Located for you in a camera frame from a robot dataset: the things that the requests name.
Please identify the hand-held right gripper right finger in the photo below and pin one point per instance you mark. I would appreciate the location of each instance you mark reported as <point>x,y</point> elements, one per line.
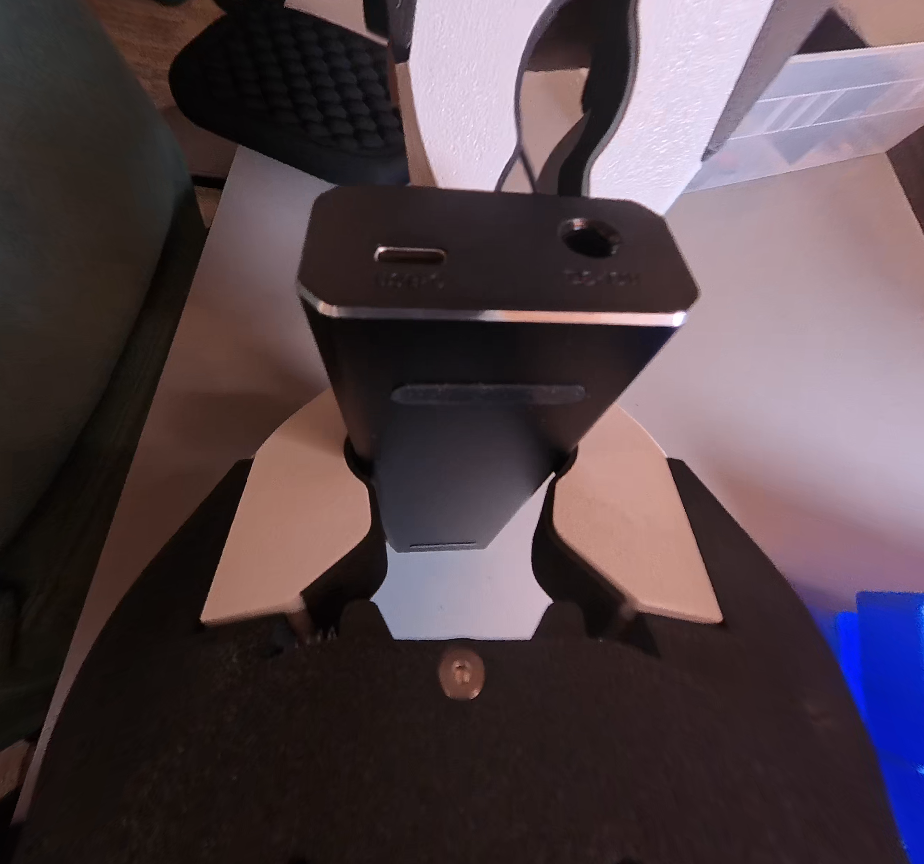
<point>635,532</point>

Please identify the black multi-port usb hub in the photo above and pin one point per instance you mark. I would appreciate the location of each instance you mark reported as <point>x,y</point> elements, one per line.
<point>491,257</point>

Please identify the black forearm pad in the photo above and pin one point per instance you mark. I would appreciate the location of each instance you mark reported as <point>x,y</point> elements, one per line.
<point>289,84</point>

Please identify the black flat box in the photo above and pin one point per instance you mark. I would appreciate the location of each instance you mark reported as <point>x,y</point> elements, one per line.
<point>837,30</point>

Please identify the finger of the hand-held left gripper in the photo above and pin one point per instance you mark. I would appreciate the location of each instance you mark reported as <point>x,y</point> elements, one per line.
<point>686,48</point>
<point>469,48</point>

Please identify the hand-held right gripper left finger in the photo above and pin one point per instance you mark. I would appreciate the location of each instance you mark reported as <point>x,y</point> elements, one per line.
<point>289,532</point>

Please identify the clear plastic bin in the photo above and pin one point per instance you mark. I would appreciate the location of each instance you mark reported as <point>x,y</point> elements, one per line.
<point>830,106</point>

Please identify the blue plastic bin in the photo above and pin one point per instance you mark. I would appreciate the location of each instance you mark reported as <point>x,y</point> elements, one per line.
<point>888,633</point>

